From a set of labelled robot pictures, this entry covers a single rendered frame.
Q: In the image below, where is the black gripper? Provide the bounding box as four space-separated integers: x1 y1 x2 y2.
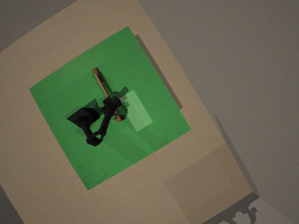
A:
115 100 122 109

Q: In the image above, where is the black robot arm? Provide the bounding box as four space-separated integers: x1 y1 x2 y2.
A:
76 96 119 147

